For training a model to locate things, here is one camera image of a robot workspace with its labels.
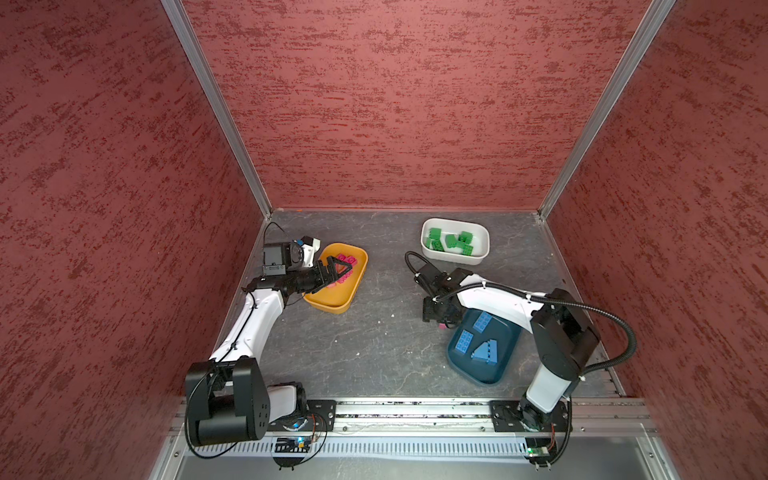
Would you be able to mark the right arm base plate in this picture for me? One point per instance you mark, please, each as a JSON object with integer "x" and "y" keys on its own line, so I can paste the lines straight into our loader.
{"x": 508, "y": 416}

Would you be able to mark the aluminium front rail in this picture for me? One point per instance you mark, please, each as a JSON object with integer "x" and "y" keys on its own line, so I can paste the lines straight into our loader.
{"x": 458, "y": 416}

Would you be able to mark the controller board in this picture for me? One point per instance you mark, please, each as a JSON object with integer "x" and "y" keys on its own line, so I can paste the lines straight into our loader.
{"x": 540, "y": 451}
{"x": 290, "y": 452}

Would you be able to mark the light blue square brick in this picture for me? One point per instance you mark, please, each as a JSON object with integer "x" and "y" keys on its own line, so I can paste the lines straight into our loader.
{"x": 481, "y": 352}

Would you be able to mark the yellow plastic bin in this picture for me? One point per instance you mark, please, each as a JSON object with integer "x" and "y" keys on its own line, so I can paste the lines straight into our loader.
{"x": 337, "y": 297}

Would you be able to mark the green long brick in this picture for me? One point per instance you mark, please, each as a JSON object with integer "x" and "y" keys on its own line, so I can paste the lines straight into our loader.
{"x": 435, "y": 245}

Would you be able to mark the right controller board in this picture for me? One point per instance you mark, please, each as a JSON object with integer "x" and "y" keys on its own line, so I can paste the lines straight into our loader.
{"x": 540, "y": 451}

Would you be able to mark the left controller board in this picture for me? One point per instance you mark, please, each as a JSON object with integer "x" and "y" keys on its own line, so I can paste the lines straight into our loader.
{"x": 290, "y": 452}

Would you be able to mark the left corner aluminium post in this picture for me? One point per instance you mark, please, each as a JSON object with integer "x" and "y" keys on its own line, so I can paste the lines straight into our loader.
{"x": 193, "y": 50}

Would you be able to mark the right corner aluminium post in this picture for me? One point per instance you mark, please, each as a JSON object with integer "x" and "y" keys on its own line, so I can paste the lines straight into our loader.
{"x": 646, "y": 31}

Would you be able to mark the corner aluminium post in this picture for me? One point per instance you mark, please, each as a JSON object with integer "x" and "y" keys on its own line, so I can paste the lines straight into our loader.
{"x": 646, "y": 31}
{"x": 193, "y": 50}

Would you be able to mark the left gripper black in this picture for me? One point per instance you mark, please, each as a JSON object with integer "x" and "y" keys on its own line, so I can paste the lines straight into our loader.
{"x": 331, "y": 268}

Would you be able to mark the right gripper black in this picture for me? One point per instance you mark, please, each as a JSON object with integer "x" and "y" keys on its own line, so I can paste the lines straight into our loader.
{"x": 429, "y": 313}

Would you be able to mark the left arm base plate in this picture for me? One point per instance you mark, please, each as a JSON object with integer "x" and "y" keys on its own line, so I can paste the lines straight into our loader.
{"x": 318, "y": 416}

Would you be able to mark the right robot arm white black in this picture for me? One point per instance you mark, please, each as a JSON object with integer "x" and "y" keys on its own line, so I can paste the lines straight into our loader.
{"x": 564, "y": 336}

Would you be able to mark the white plastic bin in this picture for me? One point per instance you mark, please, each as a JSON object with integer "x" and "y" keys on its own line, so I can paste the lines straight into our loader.
{"x": 480, "y": 241}

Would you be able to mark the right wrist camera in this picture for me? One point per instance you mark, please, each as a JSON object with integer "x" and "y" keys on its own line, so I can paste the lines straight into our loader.
{"x": 431, "y": 280}

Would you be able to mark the blue long brick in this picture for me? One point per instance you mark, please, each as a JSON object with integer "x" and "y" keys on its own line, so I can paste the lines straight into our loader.
{"x": 482, "y": 322}
{"x": 493, "y": 352}
{"x": 463, "y": 342}

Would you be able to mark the blue long brick bottom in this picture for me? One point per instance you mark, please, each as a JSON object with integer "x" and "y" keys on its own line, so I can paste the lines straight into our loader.
{"x": 493, "y": 352}

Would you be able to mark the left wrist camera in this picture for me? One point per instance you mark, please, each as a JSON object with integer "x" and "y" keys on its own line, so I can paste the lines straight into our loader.
{"x": 303, "y": 252}

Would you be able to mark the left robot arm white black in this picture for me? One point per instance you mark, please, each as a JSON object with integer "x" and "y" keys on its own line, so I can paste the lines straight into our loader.
{"x": 227, "y": 398}

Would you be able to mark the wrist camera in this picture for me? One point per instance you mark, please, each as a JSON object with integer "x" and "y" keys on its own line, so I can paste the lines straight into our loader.
{"x": 431, "y": 280}
{"x": 303, "y": 252}

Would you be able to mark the teal plastic bin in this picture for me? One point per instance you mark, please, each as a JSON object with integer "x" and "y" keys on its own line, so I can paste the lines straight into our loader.
{"x": 503, "y": 331}

